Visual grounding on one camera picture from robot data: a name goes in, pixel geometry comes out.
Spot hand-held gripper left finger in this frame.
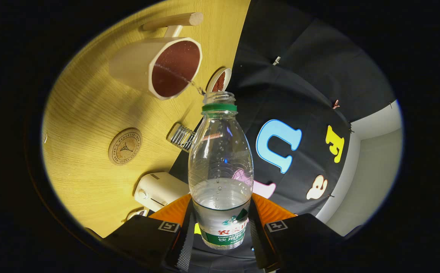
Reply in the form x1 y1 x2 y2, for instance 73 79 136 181
102 193 196 273

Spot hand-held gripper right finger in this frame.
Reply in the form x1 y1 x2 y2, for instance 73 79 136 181
248 193 344 271

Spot clear plastic bottle green label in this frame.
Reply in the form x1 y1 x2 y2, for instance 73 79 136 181
188 91 255 250

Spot round wooden coaster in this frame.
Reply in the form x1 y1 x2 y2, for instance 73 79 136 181
108 127 143 166

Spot beige cup with wooden handle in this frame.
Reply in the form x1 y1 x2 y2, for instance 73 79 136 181
109 12 204 100

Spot white toaster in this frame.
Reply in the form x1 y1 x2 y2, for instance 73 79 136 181
134 172 190 212

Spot wooden table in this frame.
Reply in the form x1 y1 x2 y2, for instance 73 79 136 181
41 0 251 238

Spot small white plate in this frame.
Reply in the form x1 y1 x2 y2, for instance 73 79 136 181
206 67 232 93

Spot black backdrop cloth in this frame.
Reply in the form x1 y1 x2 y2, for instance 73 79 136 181
169 0 393 273

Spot wire mesh holder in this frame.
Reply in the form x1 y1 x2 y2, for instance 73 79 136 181
167 122 198 152

